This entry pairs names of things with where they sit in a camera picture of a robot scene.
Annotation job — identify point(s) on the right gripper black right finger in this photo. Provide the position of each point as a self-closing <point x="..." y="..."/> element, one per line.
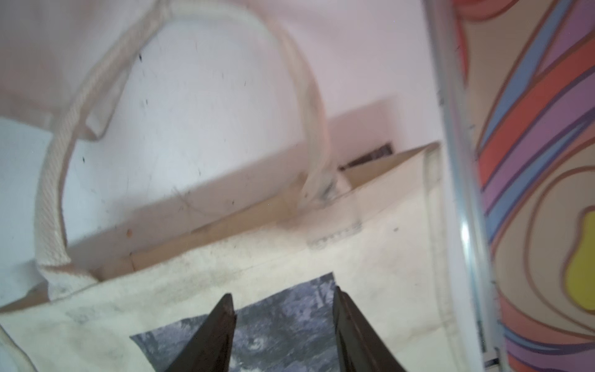
<point x="359" y="347"/>

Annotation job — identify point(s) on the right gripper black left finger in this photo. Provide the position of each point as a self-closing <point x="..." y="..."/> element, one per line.
<point x="210" y="348"/>

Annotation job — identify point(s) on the aluminium frame rail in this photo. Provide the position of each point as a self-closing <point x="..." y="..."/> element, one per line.
<point x="441" y="20"/>

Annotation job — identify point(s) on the cream bag with yellow handles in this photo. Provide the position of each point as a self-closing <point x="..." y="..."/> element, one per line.
<point x="49" y="47"/>

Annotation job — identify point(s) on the cream canvas bag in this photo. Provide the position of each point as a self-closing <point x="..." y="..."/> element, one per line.
<point x="376" y="230"/>

